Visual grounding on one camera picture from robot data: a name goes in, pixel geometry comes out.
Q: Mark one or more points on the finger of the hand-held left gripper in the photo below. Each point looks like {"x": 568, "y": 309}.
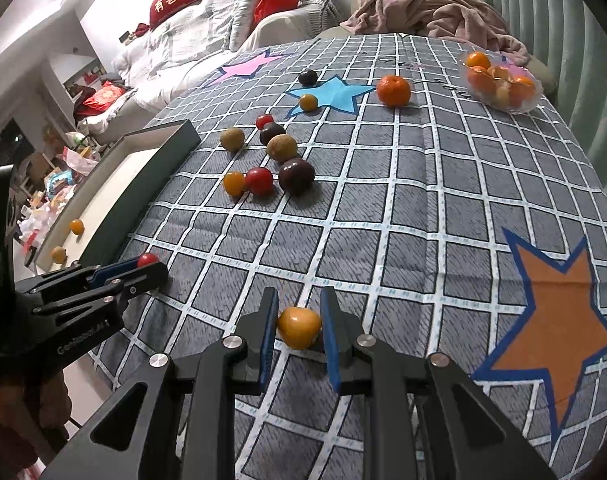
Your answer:
{"x": 133, "y": 285}
{"x": 111, "y": 271}

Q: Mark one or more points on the single orange tangerine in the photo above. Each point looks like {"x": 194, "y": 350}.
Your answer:
{"x": 393, "y": 91}

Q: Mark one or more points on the pile of household clutter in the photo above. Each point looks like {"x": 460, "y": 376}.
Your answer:
{"x": 53, "y": 185}

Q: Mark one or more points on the green ribbed upholstered chair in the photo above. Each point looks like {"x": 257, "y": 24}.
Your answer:
{"x": 558, "y": 25}

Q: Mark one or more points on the dark green box tray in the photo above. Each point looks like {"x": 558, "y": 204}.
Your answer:
{"x": 148, "y": 175}

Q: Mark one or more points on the orange cherry tomato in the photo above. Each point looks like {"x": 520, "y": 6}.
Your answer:
{"x": 58, "y": 254}
{"x": 76, "y": 226}
{"x": 233, "y": 183}

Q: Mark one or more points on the grey checked star tablecloth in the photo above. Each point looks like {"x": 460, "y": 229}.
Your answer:
{"x": 408, "y": 210}

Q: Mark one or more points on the brown kiwi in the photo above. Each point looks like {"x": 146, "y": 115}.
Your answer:
{"x": 232, "y": 139}
{"x": 282, "y": 148}

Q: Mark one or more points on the red cherry tomato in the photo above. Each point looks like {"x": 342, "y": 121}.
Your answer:
{"x": 264, "y": 121}
{"x": 259, "y": 181}
{"x": 147, "y": 259}

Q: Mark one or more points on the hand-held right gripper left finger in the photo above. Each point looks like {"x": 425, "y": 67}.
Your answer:
{"x": 267, "y": 345}

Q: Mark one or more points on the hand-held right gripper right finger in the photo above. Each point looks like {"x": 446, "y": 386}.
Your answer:
{"x": 333, "y": 355}

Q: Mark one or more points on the pink blanket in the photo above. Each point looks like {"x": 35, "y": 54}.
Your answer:
{"x": 433, "y": 10}

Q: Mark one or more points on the white quilted sofa cover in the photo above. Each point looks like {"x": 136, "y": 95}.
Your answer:
{"x": 193, "y": 45}

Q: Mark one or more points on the pile of small oranges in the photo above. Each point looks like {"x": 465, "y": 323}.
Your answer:
{"x": 481, "y": 82}

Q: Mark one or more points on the yellow cherry tomato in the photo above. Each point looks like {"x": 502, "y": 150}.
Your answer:
{"x": 309, "y": 102}
{"x": 298, "y": 328}

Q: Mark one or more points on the plain red pillow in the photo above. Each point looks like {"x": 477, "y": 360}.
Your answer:
{"x": 278, "y": 2}

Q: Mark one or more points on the dark purple plum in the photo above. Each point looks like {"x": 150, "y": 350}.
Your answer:
{"x": 296, "y": 175}
{"x": 308, "y": 77}
{"x": 271, "y": 132}

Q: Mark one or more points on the clear plastic bowl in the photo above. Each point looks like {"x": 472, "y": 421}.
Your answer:
{"x": 532, "y": 102}

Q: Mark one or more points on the red patterned cushion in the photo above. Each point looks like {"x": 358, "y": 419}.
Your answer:
{"x": 102, "y": 100}

